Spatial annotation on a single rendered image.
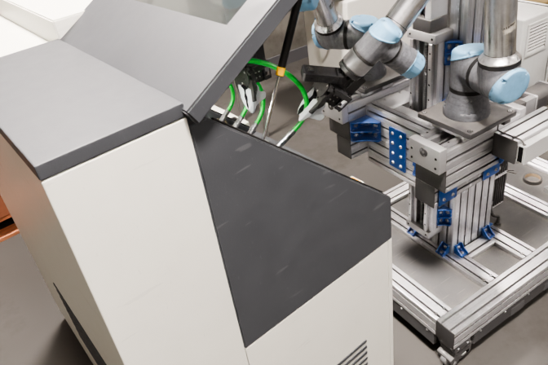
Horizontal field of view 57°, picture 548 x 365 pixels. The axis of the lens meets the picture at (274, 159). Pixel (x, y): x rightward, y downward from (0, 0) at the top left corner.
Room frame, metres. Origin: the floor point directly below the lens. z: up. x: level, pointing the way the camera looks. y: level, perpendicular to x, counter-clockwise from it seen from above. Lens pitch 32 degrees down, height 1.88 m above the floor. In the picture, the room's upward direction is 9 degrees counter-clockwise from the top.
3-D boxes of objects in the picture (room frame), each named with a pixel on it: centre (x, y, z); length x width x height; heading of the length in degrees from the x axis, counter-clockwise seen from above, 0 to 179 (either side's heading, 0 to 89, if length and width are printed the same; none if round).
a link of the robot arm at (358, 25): (1.93, -0.43, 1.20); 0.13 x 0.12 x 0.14; 60
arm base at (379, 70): (1.92, -0.43, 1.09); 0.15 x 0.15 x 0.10
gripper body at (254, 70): (1.38, 0.02, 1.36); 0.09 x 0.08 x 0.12; 125
